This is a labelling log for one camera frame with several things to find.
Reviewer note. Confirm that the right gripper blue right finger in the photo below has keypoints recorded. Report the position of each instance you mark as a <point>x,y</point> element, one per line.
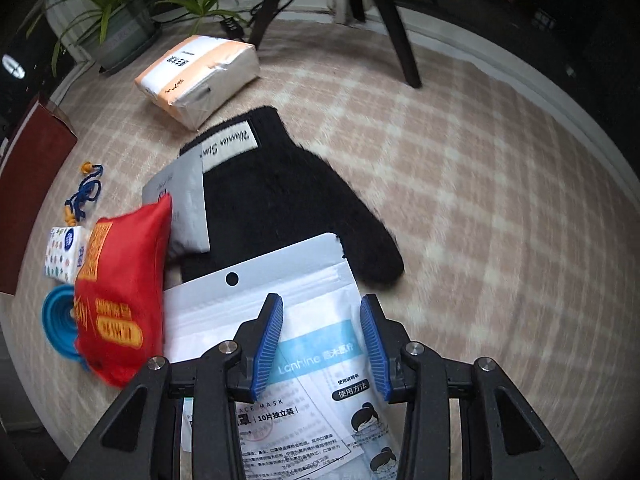
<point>385,339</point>

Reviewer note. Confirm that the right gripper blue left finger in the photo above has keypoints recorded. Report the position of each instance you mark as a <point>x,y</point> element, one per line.
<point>257,341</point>

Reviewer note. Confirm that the white face mask package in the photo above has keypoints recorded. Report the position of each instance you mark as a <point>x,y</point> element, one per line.
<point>320,416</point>

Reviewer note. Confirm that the black fuzzy glove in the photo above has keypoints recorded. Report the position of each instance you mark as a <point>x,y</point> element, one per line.
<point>263,192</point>

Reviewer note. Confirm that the silver foil pouch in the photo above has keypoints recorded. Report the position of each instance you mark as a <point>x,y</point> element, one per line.
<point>182,180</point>

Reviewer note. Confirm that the blue corded orange earplugs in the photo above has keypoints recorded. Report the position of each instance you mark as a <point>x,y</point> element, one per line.
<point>89,190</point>

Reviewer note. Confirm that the red fabric pouch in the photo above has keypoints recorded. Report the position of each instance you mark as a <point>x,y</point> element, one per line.
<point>118,293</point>

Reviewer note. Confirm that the blue collapsible silicone cup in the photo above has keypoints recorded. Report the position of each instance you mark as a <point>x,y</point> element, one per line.
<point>58,323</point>

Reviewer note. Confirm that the small patterned tissue pack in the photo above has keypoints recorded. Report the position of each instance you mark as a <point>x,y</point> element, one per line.
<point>65,254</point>

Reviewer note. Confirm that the orange white tissue pack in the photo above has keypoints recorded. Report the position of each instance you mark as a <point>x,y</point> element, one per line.
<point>196,77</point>

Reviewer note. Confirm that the black power strip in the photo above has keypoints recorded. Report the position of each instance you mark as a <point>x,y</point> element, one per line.
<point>233,29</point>

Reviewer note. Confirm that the potted green spider plant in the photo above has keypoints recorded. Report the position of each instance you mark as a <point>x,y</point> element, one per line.
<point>111,31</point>

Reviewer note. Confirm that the black tripod stand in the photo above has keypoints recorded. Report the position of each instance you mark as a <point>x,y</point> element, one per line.
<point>390,17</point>

